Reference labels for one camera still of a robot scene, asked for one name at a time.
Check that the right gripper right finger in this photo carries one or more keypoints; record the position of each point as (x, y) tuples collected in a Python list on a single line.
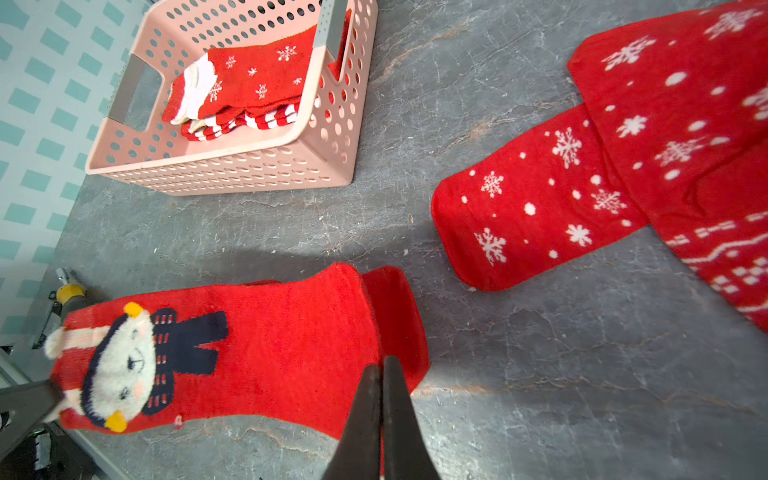
[(405, 454)]

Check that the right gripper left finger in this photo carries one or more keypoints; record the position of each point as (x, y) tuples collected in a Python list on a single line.
[(358, 453)]

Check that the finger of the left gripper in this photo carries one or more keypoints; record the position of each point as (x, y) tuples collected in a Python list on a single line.
[(27, 405)]

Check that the plain red snowman sock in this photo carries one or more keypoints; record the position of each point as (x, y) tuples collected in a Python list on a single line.
[(289, 351)]

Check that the red nordic bear sock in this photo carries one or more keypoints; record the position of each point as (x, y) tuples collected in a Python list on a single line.
[(680, 104), (547, 197)]

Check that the red white striped santa sock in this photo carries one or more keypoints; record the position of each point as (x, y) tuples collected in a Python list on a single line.
[(229, 119)]

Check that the red snowflake santa sock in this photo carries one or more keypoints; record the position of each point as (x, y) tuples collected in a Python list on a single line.
[(258, 78)]

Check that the pink perforated plastic basket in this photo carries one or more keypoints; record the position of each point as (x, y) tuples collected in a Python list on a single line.
[(135, 146)]

